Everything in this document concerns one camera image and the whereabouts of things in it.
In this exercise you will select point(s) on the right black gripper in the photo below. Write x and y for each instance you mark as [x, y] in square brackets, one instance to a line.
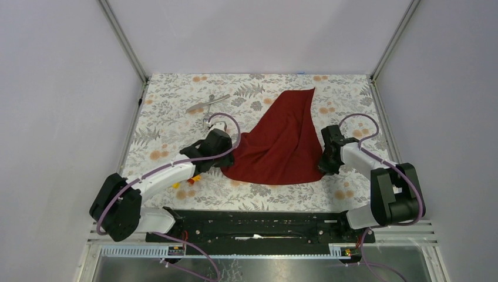
[323, 167]

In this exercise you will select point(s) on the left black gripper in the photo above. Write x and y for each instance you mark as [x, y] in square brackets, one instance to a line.
[228, 160]

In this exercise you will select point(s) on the dark red cloth napkin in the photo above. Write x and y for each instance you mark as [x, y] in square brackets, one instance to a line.
[283, 148]

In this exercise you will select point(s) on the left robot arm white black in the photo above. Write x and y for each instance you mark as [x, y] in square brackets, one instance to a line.
[117, 208]

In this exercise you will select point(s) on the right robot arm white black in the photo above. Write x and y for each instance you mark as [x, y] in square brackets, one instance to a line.
[395, 194]

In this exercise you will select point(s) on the silver fork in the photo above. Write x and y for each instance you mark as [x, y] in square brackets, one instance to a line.
[207, 113]

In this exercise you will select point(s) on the silver knife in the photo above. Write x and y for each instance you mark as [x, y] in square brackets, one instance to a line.
[204, 104]

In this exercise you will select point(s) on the colourful toy block car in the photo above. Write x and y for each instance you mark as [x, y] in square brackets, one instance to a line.
[193, 180]

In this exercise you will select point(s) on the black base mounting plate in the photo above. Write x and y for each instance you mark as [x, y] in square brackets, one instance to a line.
[264, 232]

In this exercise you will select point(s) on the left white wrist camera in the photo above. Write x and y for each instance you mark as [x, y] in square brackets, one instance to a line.
[221, 126]

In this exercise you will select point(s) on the left aluminium frame post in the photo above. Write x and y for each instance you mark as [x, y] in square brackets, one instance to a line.
[123, 40]

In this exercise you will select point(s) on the aluminium frame post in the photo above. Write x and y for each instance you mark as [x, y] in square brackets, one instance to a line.
[402, 25]
[123, 40]

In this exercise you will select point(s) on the right aluminium frame post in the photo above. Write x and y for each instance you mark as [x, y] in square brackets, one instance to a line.
[402, 25]

